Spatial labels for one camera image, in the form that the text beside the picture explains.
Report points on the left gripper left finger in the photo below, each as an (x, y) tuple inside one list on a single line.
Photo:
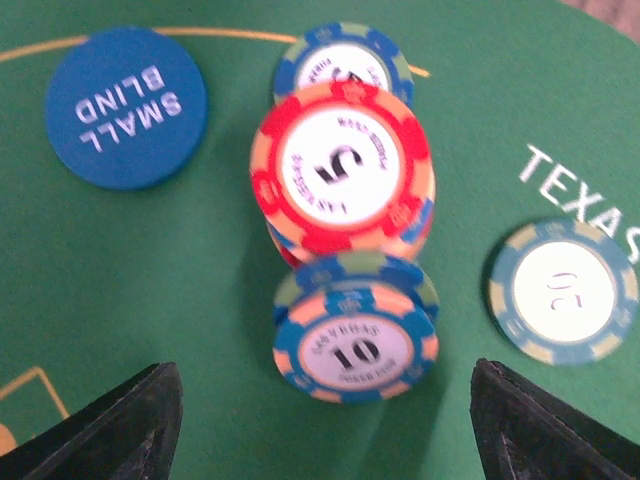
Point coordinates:
[(130, 432)]

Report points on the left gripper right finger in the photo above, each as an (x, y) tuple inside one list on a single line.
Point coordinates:
[(523, 432)]

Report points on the small chip stack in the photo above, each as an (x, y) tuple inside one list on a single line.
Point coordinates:
[(563, 292)]

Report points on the blue orange ten chip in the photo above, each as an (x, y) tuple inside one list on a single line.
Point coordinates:
[(355, 344)]

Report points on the blue small blind button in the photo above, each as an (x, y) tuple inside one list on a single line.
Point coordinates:
[(127, 109)]

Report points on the red five chip stack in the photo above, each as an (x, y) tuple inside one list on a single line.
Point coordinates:
[(341, 167)]

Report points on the green red chip stack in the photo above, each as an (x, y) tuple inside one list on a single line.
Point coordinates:
[(343, 51)]

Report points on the blue green chip under ten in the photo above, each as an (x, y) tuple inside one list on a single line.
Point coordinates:
[(357, 266)]

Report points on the round green poker mat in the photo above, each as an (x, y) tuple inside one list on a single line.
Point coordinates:
[(532, 111)]

